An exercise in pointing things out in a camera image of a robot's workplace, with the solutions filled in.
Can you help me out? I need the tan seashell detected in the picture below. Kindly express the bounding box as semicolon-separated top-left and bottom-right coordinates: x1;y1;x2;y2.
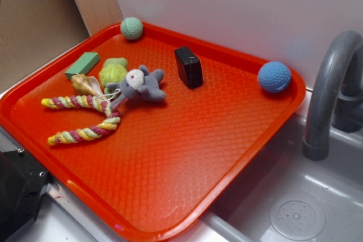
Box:
71;74;103;96

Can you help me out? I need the red plastic tray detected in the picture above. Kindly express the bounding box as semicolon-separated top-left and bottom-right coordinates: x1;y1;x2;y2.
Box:
1;24;306;241

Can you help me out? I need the multicolour braided rope toy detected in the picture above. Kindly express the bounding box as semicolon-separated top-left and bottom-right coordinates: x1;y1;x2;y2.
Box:
41;95;121;146

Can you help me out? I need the grey toy sink basin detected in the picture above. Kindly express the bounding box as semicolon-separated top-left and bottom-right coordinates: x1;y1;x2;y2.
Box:
202;115;362;241

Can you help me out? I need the green fuzzy plush toy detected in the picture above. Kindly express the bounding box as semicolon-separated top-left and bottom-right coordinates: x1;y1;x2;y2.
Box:
99;57;128;88

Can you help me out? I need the grey plush elephant toy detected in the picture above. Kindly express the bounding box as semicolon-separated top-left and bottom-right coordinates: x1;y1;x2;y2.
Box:
106;65;166;111

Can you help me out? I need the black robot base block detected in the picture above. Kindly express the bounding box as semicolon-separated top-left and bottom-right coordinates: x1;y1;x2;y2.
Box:
1;148;50;241

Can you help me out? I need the grey toy faucet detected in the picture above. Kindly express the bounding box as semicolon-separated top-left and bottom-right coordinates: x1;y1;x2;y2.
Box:
303;30;362;161

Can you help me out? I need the green dimpled ball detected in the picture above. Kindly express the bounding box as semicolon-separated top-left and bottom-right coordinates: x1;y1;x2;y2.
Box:
120;17;143;40

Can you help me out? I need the black box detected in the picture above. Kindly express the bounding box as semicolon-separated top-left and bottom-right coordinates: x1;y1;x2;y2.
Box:
174;46;204;89

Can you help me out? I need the blue dimpled ball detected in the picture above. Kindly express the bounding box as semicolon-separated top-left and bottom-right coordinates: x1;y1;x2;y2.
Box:
258;61;292;94

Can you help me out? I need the green rectangular block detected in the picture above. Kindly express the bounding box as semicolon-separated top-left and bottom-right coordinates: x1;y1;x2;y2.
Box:
65;52;100;80

